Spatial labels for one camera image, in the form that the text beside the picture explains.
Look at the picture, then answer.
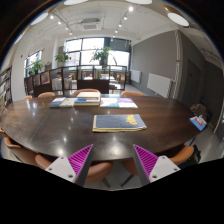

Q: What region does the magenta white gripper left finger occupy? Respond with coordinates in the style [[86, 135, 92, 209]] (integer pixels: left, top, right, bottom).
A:
[[46, 145, 93, 186]]

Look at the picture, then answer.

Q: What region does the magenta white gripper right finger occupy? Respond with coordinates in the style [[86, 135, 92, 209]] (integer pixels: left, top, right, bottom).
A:
[[133, 145, 180, 186]]

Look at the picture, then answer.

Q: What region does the folded dark blue towel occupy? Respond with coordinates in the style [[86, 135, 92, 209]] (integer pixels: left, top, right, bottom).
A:
[[92, 114, 147, 132]]

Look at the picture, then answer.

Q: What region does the tan chair near right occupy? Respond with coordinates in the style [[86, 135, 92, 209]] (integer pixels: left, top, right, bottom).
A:
[[121, 146, 194, 186]]

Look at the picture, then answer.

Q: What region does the tan chair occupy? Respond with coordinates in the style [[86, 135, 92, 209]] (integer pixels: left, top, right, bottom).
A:
[[120, 91, 145, 96], [73, 88, 100, 95], [0, 127, 36, 166], [38, 92, 55, 98], [35, 155, 113, 187], [121, 146, 194, 186]]

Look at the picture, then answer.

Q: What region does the tan chair near centre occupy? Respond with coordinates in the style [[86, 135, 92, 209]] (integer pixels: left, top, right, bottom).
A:
[[35, 155, 113, 187]]

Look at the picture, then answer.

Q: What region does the tan chair near left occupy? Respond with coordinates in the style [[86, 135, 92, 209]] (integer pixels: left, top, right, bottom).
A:
[[0, 127, 36, 166]]

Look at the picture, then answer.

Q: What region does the dark oval wooden table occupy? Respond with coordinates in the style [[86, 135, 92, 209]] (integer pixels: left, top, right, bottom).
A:
[[0, 96, 199, 161]]

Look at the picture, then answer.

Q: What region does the blue open magazine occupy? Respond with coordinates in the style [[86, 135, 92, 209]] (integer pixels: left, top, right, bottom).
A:
[[49, 97, 75, 108]]

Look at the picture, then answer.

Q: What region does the blue box with red item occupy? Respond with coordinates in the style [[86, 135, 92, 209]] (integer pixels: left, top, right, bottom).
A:
[[190, 116, 207, 131]]

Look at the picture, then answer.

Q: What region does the stack of books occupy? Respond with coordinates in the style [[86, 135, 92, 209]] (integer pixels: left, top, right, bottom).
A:
[[74, 92, 101, 105]]

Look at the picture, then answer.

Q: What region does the colourful purple open magazine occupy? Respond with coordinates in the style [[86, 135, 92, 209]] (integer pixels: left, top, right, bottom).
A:
[[100, 98, 137, 109]]

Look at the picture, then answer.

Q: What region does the tan chair far centre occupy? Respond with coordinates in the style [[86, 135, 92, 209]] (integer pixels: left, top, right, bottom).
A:
[[73, 88, 100, 95]]

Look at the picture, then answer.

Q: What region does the tan chair far right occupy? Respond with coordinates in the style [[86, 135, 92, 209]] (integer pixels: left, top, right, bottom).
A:
[[120, 91, 145, 96]]

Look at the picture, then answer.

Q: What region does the tan chair far left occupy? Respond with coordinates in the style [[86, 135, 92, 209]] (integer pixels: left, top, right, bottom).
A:
[[38, 92, 55, 98]]

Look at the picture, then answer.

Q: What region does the black shelving unit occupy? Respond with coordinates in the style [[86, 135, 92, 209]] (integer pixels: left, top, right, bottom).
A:
[[24, 65, 127, 97]]

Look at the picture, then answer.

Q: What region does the potted plant far left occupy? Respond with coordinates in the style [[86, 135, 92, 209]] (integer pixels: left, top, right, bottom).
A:
[[29, 60, 44, 75]]

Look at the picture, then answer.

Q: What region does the potted plant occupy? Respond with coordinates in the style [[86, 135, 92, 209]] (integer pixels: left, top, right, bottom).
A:
[[55, 52, 71, 67], [91, 46, 111, 65], [29, 60, 44, 75]]

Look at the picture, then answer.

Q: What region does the potted plant centre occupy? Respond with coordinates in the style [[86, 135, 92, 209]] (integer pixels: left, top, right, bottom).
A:
[[91, 46, 111, 65]]

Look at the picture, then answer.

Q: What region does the ceiling air conditioner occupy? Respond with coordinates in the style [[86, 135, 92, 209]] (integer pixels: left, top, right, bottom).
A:
[[80, 18, 101, 31]]

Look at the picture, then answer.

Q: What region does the round ceiling lamp right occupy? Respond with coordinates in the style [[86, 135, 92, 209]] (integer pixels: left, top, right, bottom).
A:
[[167, 13, 189, 26]]

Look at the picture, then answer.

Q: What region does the white wall radiator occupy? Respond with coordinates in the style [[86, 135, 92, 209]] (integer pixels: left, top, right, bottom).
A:
[[147, 73, 172, 98]]

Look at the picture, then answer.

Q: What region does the bookshelf at left wall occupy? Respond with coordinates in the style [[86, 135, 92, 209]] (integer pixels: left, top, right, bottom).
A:
[[0, 67, 12, 110]]

